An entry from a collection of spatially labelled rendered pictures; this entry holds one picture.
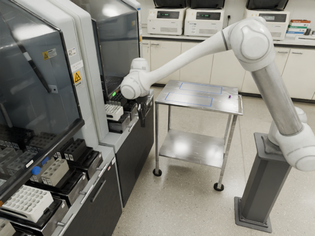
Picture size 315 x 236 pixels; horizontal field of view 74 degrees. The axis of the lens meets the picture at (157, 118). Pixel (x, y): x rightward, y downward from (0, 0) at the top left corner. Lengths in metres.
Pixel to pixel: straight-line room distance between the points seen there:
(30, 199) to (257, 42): 1.02
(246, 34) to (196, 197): 1.44
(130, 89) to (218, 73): 2.69
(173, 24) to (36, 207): 3.03
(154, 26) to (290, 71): 2.15
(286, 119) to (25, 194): 1.14
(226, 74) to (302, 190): 2.00
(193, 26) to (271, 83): 2.54
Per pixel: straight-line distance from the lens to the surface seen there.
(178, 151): 1.91
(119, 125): 1.35
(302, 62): 3.67
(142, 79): 1.00
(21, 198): 1.01
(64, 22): 0.99
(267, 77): 0.97
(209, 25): 3.39
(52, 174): 1.01
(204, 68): 3.52
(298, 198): 2.27
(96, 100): 1.20
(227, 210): 1.94
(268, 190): 1.63
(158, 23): 3.51
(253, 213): 1.82
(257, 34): 0.86
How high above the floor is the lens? 1.54
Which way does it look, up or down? 32 degrees down
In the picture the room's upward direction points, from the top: straight up
